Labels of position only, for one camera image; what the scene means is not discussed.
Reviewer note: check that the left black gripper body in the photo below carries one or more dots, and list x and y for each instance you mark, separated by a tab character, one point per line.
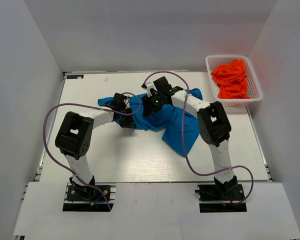
126	121

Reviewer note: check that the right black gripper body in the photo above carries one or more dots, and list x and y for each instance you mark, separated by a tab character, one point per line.
155	101

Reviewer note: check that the blue t shirt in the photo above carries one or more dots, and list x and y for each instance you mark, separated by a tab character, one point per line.
181	129

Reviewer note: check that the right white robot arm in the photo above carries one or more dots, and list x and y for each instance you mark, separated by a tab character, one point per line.
214	125

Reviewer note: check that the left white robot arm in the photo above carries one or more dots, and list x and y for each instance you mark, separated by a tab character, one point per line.
74	136

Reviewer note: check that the blue table label sticker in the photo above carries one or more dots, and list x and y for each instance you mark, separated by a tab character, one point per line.
75	76

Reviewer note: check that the orange t shirt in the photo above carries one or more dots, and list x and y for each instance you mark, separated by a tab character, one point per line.
231	79

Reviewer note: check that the white plastic basket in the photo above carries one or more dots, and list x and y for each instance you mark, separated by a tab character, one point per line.
253	88

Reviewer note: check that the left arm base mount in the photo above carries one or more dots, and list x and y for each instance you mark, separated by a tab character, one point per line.
93	202

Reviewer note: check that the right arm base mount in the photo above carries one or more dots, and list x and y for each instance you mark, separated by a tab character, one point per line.
211	201

